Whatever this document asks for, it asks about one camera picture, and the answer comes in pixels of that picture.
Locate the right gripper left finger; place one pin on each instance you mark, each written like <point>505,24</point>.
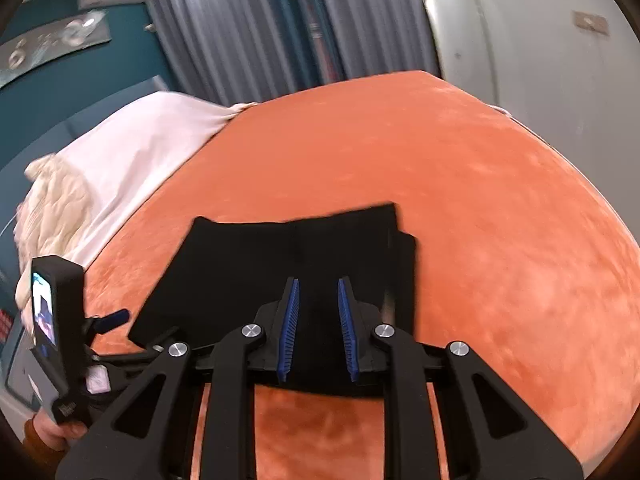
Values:
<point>148,430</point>

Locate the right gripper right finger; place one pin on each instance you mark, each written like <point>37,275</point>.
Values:
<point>447,413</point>

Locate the black pants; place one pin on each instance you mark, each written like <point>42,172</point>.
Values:
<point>222,273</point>

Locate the person's left hand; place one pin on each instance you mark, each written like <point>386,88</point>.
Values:
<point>57,436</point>

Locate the cream quilted comforter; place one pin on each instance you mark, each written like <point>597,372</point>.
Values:
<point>52,218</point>

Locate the blue upholstered headboard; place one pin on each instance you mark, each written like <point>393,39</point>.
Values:
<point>14,184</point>

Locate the orange velvet bed cover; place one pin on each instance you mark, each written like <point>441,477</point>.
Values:
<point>519,254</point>

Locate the white bed sheet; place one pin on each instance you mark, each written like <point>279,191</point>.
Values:
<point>129,155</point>

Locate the grey pleated curtain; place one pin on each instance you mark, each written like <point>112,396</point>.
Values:
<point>229,51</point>

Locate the white wardrobe door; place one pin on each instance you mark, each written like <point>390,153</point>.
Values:
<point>462,46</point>

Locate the silver framed wall art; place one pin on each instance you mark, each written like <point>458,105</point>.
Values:
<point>48,42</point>

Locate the wall socket strip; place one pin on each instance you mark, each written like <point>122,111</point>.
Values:
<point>591,22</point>

